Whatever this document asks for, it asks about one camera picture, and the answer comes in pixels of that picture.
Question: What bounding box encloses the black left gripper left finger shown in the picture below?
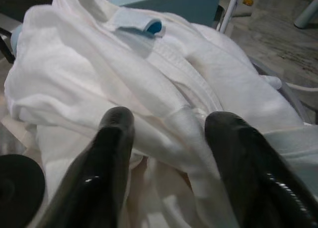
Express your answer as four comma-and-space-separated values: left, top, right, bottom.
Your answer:
37, 106, 136, 228

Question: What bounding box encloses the white garment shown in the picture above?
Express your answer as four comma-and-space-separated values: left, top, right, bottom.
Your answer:
3, 0, 305, 228

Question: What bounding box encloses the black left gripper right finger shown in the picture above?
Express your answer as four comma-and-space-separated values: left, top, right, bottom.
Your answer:
204, 111, 318, 228

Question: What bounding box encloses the black round robot part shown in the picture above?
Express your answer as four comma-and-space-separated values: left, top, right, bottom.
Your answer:
0, 153, 46, 228

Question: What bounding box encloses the light blue plastic chair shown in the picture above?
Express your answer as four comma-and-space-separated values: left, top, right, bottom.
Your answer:
109, 0, 221, 25

